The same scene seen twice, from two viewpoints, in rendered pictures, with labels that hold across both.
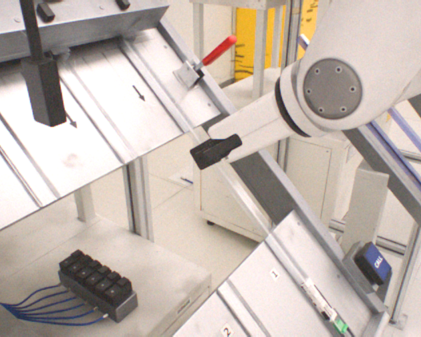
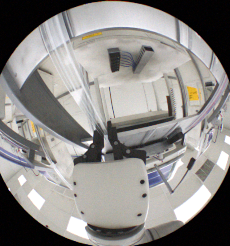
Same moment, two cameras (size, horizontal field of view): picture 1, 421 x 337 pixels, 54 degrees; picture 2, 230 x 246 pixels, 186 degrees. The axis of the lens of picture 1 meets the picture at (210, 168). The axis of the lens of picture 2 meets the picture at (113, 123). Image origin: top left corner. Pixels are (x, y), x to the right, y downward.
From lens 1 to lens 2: 50 cm
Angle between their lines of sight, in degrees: 63
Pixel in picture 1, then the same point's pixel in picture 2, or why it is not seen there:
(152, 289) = (97, 52)
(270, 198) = (39, 94)
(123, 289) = (114, 56)
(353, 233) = not seen: hidden behind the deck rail
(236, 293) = (179, 28)
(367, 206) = not seen: outside the picture
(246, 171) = (59, 112)
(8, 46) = (156, 148)
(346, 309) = not seen: outside the picture
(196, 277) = (78, 50)
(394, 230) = not seen: hidden behind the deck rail
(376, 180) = not seen: outside the picture
